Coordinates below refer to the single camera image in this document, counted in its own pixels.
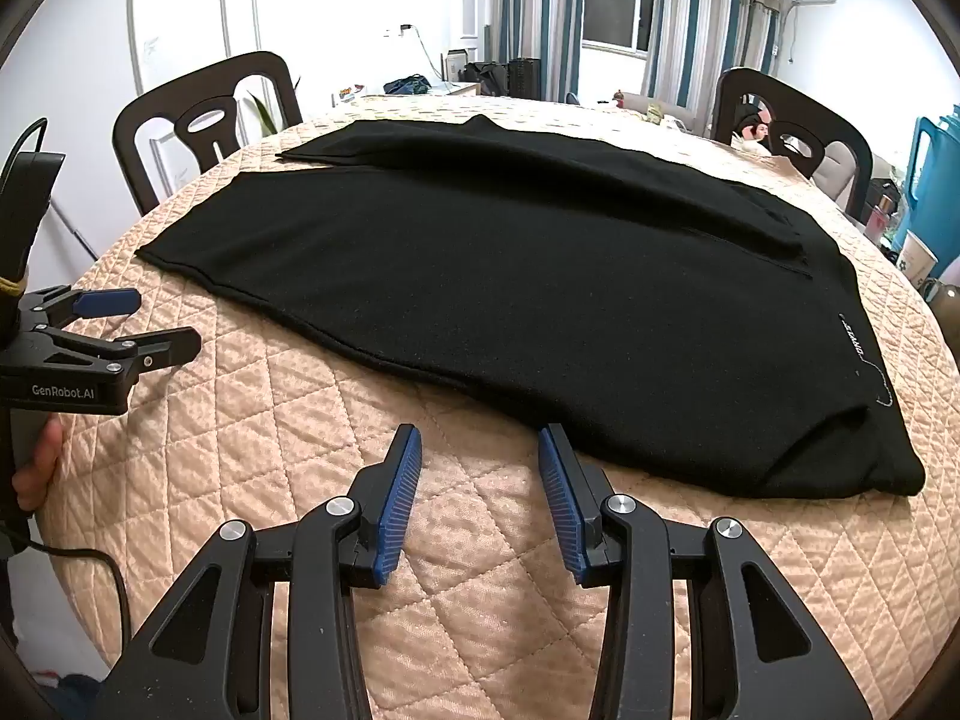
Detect black pants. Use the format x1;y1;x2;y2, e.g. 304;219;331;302
137;116;925;500

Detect beige quilted blanket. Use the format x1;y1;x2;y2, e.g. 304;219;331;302
45;94;960;720

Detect green potted plant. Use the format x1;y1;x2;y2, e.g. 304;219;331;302
250;88;280;137

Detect person's left hand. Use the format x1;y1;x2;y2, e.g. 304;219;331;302
13;416;65;515

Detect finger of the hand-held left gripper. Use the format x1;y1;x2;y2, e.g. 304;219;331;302
36;326;202;379
26;286;143;332

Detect dark wooden chair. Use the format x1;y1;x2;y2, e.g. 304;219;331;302
711;67;875;222
112;51;305;217

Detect pink bottle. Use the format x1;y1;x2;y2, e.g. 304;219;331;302
866;195;898;243

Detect black suitcase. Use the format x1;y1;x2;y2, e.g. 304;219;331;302
461;58;542;99

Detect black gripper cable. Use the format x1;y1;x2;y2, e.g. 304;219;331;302
0;529;134;642

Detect white paper cup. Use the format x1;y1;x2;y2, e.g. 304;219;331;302
896;229;939;288

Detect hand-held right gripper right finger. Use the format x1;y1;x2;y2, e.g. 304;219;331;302
538;424;875;720

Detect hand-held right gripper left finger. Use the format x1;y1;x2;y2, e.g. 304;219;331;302
90;424;422;720

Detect striped curtain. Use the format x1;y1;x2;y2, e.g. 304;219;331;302
641;0;785;95
489;0;587;98

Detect teal plastic stool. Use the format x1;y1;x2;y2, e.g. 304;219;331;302
896;115;960;287

